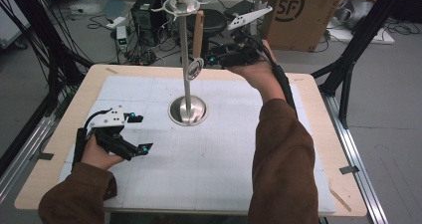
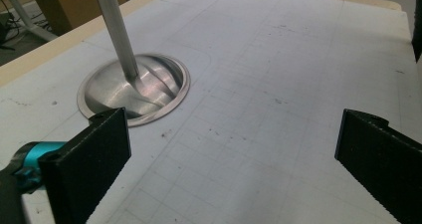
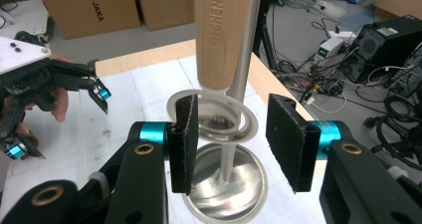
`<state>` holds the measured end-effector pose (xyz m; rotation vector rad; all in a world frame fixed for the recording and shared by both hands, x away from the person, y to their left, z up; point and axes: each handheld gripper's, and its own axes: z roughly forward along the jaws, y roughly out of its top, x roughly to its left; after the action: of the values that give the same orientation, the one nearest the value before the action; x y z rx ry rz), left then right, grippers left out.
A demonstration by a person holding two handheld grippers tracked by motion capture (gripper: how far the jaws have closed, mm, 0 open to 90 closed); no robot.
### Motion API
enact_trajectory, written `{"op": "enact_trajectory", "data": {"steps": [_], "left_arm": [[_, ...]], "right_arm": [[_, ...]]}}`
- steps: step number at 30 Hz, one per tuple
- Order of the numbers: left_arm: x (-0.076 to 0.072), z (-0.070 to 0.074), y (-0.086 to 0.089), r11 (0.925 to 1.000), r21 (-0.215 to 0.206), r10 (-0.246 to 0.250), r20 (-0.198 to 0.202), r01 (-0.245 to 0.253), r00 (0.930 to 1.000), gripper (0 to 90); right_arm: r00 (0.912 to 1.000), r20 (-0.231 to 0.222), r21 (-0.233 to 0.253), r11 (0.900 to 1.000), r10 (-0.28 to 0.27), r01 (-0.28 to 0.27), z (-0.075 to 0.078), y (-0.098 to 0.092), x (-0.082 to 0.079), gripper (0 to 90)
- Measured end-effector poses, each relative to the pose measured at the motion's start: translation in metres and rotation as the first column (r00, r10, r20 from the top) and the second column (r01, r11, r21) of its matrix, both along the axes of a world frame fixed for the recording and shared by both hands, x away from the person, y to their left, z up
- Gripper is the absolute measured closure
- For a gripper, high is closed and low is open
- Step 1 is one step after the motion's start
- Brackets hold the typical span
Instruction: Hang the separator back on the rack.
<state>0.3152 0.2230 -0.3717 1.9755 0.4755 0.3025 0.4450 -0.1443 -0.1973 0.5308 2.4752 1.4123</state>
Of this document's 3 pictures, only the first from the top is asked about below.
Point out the brown cardboard box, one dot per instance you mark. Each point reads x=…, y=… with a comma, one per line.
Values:
x=298, y=28

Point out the grey tape piece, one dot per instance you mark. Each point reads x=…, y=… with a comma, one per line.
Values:
x=349, y=170

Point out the white device with green light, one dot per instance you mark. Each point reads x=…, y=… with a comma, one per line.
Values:
x=121, y=38

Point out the thin wooden stick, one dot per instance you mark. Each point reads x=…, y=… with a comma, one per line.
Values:
x=340, y=199

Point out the white flat board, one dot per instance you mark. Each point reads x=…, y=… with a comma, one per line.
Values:
x=381, y=38

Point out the person's left hand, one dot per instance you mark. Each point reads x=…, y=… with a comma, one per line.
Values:
x=98, y=157

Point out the black flat box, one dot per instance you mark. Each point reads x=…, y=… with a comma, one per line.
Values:
x=240, y=6

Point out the black round stool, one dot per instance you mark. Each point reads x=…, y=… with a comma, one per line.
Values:
x=214, y=20

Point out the person's right hand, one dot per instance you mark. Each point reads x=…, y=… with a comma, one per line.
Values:
x=265, y=78

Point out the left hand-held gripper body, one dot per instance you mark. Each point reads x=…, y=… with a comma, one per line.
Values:
x=114, y=142

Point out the silver round appliance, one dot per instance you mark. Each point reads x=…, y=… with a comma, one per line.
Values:
x=353, y=11

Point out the white power strip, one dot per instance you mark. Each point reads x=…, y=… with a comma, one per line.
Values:
x=116, y=22

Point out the black computer tower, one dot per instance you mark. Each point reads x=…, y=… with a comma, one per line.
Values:
x=146, y=18

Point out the white grid mat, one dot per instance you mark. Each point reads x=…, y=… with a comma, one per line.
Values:
x=199, y=177

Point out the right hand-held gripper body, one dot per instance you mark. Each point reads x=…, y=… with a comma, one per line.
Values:
x=242, y=56

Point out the aluminium rail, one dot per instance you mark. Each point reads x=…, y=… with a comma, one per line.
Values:
x=23, y=154
x=355, y=171

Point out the metal rack stand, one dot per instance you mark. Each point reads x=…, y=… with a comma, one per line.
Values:
x=187, y=112

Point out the black tape piece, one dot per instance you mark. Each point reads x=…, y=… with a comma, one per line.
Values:
x=45, y=156

